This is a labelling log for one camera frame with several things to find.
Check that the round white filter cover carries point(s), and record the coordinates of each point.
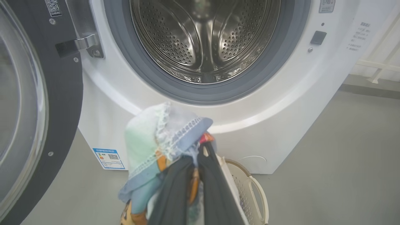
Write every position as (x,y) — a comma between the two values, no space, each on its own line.
(256,160)

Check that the blue energy label sticker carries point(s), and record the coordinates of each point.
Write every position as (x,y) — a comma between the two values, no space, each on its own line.
(109,158)

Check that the black round glass machine door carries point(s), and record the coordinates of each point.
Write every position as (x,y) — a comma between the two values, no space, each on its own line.
(62,93)

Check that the QR code door sticker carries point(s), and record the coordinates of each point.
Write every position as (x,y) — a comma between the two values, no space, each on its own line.
(53,7)

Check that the grey rubber door gasket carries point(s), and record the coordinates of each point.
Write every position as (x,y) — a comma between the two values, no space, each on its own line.
(125,47)

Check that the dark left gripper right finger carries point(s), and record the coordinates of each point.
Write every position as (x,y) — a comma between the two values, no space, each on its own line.
(215,193)

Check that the chrome door hinge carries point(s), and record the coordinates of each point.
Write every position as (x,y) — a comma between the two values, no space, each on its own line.
(87,40)

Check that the white front-load washing machine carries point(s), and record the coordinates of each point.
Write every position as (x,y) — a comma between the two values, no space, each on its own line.
(281,103)

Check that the white metal frame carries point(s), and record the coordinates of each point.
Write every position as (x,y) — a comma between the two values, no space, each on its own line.
(379,65)

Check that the cream perforated laundry basket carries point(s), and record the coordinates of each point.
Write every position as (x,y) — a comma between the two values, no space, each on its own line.
(250,193)

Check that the white and blue lace garment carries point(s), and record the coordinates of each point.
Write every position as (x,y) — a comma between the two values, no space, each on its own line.
(147,140)

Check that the black door latch socket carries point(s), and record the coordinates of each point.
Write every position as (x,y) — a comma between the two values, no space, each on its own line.
(318,37)

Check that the steel washing machine drum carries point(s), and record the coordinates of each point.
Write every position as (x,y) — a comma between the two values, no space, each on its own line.
(203,37)

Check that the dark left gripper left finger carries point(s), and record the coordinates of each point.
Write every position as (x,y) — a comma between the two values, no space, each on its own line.
(173,193)

